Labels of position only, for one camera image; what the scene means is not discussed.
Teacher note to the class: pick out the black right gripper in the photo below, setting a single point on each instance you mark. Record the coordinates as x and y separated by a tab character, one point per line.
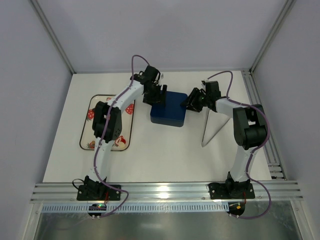
192	105

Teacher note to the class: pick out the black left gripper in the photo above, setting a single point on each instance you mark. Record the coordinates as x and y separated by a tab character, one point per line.
160	99

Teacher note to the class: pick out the navy blue tin lid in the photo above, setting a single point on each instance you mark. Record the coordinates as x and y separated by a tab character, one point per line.
172	110

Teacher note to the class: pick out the silver metal tongs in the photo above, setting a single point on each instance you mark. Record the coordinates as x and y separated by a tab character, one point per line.
214	122

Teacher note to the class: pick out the navy blue chocolate tin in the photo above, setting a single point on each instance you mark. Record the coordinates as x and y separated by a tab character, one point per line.
167	122

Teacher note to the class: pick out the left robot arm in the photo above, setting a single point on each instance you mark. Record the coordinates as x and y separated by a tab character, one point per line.
107	127

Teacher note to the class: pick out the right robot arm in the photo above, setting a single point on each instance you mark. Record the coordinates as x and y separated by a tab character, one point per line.
251	132

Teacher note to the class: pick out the white strawberry print tray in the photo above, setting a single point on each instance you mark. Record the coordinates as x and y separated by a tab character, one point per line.
87	138

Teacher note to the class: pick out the right controller board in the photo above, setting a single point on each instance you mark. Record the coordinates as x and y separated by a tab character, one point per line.
236	208

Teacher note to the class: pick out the controller board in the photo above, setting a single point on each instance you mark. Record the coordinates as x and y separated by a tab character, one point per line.
97	210
236	208

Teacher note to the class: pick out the left controller board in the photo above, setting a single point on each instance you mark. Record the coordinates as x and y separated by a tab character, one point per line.
97	210

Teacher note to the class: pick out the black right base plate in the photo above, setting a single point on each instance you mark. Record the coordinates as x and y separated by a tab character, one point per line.
223	192

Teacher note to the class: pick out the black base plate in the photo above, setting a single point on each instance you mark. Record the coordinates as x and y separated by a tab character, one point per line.
98	193
223	192

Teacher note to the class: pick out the slotted grey cable duct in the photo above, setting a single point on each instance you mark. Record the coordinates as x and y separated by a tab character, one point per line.
139	207

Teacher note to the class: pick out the left aluminium frame post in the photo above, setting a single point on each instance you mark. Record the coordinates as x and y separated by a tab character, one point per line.
51	34

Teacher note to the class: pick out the aluminium frame post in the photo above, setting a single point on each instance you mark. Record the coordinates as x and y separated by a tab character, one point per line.
51	34
279	21

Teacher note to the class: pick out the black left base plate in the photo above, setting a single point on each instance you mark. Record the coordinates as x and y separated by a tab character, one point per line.
98	193

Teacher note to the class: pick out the aluminium mounting rail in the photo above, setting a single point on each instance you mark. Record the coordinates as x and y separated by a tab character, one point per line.
161	191

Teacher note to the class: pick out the right aluminium frame post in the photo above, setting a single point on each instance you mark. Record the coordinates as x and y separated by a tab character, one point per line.
279	21

